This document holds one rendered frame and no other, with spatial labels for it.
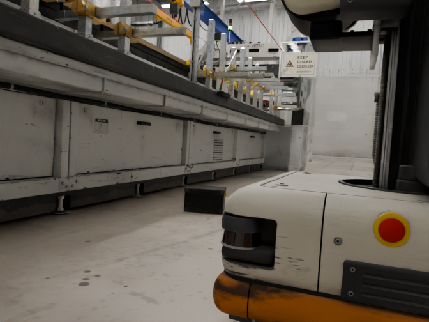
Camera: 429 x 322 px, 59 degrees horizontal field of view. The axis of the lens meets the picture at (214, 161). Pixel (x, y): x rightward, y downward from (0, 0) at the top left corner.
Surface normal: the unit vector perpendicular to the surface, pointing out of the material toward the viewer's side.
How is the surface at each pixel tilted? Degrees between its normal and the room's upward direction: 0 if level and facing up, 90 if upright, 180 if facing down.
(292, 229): 90
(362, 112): 90
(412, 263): 90
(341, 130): 90
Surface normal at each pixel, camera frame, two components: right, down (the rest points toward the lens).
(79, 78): 0.93, 0.07
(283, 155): -0.35, 0.03
